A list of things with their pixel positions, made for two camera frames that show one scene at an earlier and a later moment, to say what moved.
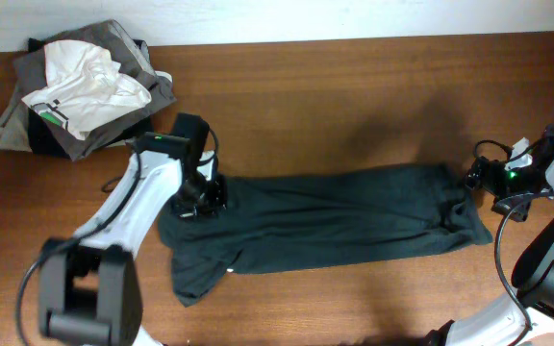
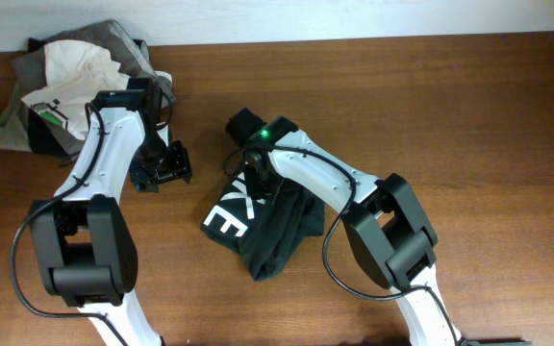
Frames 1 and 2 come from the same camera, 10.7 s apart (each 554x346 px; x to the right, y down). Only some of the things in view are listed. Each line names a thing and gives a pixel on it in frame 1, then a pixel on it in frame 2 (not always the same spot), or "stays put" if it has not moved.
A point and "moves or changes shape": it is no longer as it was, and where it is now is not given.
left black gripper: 207,203 → 163,173
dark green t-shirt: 270,224 moves or changes shape
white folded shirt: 85,86 stays put
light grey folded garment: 12,132 stays put
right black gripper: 477,178 → 262,185
